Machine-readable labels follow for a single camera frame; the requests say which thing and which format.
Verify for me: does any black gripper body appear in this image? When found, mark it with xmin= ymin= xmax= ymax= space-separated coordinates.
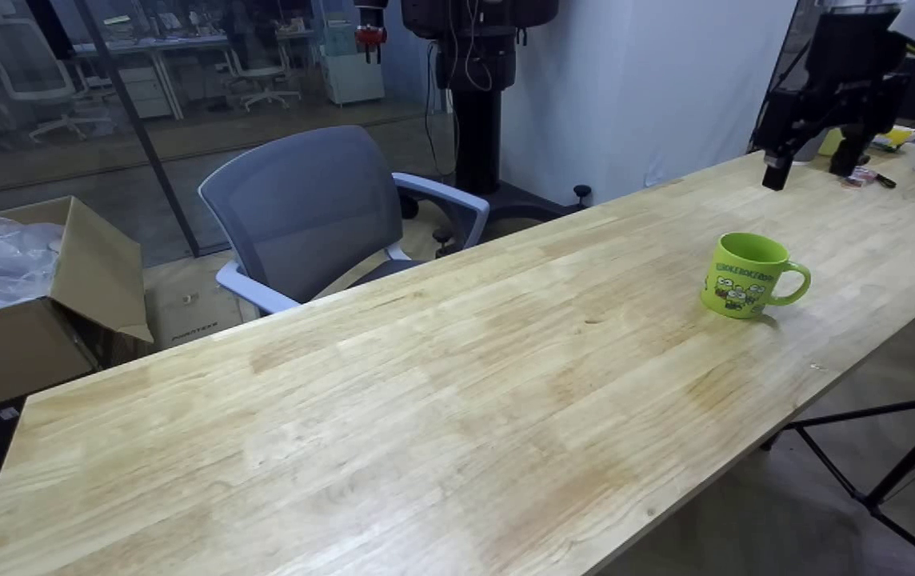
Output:
xmin=799 ymin=8 xmax=911 ymax=119

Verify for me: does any green plastic mug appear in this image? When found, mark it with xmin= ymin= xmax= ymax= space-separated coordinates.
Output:
xmin=699 ymin=230 xmax=815 ymax=322

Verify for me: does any small black tool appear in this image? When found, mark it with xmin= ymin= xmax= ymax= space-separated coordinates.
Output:
xmin=846 ymin=161 xmax=898 ymax=191

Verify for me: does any red hanging tool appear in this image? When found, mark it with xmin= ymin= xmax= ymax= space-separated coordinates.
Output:
xmin=355 ymin=0 xmax=391 ymax=58

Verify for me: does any white background cabinet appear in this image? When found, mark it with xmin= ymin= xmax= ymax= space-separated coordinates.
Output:
xmin=311 ymin=14 xmax=387 ymax=108

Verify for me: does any grey mesh office chair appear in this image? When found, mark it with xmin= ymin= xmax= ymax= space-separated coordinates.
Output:
xmin=195 ymin=122 xmax=492 ymax=320

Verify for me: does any white background office chair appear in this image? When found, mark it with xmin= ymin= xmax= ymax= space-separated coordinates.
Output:
xmin=210 ymin=37 xmax=307 ymax=115
xmin=0 ymin=14 xmax=85 ymax=149

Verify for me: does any black slanted pole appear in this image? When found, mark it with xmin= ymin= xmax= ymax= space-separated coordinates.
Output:
xmin=23 ymin=0 xmax=204 ymax=259

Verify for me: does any brown cardboard box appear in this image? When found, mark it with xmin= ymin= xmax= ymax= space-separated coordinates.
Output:
xmin=0 ymin=195 xmax=158 ymax=427

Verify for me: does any clear plastic wrap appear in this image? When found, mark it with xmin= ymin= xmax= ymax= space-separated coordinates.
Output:
xmin=0 ymin=202 xmax=63 ymax=322

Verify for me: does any black pedestal stand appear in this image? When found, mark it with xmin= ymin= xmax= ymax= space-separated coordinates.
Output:
xmin=401 ymin=0 xmax=594 ymax=235

